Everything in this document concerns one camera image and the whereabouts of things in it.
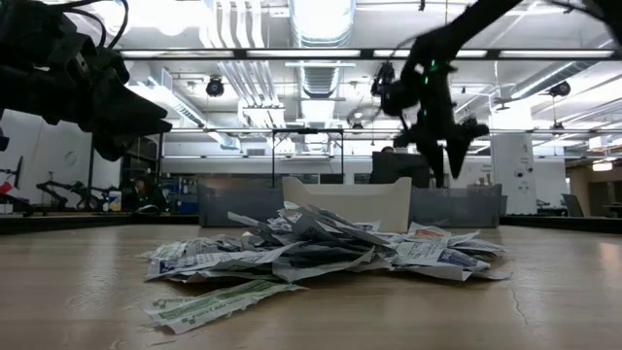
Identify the grey office chair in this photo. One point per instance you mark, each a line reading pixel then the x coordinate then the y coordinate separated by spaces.
pixel 572 206

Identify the black vertical post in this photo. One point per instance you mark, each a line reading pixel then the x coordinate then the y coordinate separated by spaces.
pixel 91 165

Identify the silver ventilation duct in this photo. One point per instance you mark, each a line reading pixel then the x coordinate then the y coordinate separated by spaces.
pixel 321 24

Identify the blue storage shelf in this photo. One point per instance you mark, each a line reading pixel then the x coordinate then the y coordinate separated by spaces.
pixel 182 194

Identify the black background robot arm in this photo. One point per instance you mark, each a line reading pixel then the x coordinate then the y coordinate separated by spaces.
pixel 63 194

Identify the red strip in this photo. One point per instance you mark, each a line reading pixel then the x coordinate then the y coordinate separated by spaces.
pixel 6 187

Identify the black metal stand frame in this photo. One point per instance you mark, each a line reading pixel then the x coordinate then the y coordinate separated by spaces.
pixel 306 130

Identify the red print white packet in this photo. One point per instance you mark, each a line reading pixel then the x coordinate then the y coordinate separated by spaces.
pixel 428 233

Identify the white pillar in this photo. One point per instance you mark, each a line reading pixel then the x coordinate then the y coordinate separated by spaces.
pixel 512 170

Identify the black overhead light bar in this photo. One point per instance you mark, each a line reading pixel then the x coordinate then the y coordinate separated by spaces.
pixel 301 53

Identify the white paper packet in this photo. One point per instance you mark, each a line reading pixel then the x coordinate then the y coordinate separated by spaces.
pixel 478 244

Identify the black overhead camera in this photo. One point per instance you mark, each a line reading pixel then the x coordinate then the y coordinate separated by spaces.
pixel 378 85

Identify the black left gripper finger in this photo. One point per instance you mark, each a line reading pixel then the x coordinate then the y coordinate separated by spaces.
pixel 141 129
pixel 126 107

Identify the green print bandage packet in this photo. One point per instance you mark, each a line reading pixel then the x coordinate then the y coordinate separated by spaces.
pixel 170 250
pixel 218 304

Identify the black spot lamp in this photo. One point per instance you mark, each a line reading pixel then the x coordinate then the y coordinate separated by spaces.
pixel 215 87
pixel 560 89

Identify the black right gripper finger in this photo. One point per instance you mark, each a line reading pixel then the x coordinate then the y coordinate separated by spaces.
pixel 458 155
pixel 435 163

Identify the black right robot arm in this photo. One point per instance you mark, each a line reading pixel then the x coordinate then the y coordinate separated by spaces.
pixel 461 24

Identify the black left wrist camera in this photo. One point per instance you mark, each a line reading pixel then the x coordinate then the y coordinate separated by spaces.
pixel 34 24

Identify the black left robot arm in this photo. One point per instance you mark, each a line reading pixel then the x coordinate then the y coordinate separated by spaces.
pixel 2 141

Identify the black computer monitor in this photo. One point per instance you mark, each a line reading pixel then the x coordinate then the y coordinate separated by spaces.
pixel 393 170

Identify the white plastic bin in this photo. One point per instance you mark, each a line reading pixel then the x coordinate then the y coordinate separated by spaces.
pixel 350 206

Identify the person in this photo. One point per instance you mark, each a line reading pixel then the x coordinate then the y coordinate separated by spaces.
pixel 387 150

